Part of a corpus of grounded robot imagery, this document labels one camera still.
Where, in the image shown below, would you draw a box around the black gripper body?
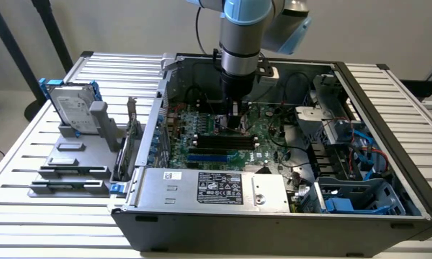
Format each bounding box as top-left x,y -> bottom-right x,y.
220,70 -> 255,130

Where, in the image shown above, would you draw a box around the silver hard disk blue bracket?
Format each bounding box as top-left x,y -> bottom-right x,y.
39,77 -> 101,138

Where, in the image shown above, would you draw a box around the CPU socket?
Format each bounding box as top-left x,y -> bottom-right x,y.
208,113 -> 254,134

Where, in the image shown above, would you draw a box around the green Dell motherboard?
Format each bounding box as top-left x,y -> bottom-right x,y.
166,101 -> 292,173

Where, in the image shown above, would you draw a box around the black RAM slots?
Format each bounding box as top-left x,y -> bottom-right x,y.
195,133 -> 258,151

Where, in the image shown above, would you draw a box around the black expansion slot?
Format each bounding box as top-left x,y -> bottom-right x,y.
188,147 -> 231,155

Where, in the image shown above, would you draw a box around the blue expansion slot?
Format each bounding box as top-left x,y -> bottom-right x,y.
187,153 -> 230,162

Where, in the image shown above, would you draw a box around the grey metal disk bay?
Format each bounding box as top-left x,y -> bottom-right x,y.
294,73 -> 368,146

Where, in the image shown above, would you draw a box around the green graphics card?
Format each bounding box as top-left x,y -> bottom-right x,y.
115,96 -> 142,181

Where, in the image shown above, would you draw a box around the silver power supply unit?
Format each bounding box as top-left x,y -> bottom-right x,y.
132,167 -> 292,214

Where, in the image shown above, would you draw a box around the open black PC case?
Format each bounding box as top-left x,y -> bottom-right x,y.
107,52 -> 432,253

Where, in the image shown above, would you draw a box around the grey parts rack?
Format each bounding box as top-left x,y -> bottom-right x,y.
28,101 -> 146,199

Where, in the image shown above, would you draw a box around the blue plastic drive cage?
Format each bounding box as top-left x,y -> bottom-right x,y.
312,176 -> 408,216

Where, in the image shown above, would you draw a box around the RAM stick in rack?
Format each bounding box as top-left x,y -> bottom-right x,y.
31,180 -> 105,193
39,165 -> 109,178

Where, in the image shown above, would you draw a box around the black stand pole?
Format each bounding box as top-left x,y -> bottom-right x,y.
0,0 -> 75,121

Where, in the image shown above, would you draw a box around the metal slat table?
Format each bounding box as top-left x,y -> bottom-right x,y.
0,51 -> 432,259

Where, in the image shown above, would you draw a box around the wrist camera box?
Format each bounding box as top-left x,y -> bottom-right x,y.
255,61 -> 280,86

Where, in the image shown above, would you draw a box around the black looped case wire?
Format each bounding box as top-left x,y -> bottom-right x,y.
283,72 -> 312,105

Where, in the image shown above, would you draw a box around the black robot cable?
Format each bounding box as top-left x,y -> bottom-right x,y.
195,6 -> 208,55

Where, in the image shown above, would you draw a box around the blue SATA wire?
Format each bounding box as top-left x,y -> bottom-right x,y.
347,128 -> 376,181

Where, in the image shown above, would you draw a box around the red SATA wire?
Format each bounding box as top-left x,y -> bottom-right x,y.
363,147 -> 390,176

